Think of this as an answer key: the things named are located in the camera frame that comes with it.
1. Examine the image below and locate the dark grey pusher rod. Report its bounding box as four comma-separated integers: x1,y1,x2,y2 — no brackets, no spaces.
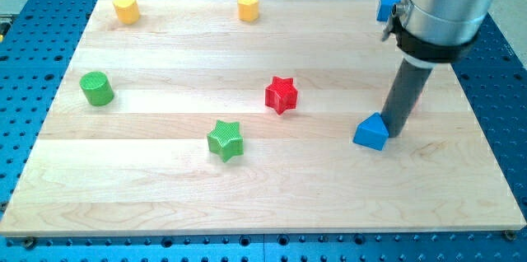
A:
380,59,432,138

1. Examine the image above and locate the green star block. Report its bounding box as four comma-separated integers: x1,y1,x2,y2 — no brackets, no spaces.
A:
207,120,244,162

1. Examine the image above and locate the green cylinder block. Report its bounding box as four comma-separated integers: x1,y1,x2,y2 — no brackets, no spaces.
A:
79,71,114,106

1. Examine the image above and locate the blue cube block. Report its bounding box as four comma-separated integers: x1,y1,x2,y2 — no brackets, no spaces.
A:
376,0,400,22

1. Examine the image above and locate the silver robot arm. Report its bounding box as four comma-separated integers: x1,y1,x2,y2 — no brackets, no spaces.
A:
381,0,492,69

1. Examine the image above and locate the yellow heart block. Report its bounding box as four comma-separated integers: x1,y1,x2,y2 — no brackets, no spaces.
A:
112,0,140,25

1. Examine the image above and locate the red star block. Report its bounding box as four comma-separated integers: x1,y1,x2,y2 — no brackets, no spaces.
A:
265,76,298,115

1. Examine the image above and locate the yellow hexagon block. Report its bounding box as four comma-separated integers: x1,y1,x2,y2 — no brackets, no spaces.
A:
237,0,259,22

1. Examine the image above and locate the light wooden board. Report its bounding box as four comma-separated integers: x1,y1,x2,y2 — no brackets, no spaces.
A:
1,0,525,237

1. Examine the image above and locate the blue triangle block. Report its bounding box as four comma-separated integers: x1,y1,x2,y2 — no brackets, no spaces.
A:
352,112,389,151

